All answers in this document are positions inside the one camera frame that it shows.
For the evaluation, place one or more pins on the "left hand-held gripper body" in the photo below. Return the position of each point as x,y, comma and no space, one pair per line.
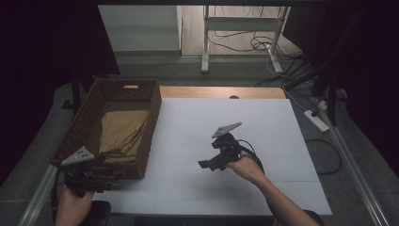
78,175

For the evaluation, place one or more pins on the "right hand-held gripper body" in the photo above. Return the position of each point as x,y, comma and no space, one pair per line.
226,146

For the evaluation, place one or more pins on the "tan pants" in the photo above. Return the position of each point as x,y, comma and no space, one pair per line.
122,135

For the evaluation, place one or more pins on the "brown wicker basket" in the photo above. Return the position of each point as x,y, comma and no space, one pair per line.
94,132

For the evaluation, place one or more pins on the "person's right hand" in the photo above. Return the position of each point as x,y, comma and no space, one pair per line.
247,168

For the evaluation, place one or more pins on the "person's left hand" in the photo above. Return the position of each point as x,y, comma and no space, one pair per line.
72,207

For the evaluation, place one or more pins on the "white table mat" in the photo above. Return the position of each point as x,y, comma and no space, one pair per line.
194,125

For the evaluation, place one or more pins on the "white power strip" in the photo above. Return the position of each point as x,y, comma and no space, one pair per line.
316,121

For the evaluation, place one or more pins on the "white cabinet panel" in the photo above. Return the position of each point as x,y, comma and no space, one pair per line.
139,28

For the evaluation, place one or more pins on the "aluminium rail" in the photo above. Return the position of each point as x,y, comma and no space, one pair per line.
357,175
36,197

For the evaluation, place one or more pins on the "white desk frame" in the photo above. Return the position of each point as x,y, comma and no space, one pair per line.
241,23

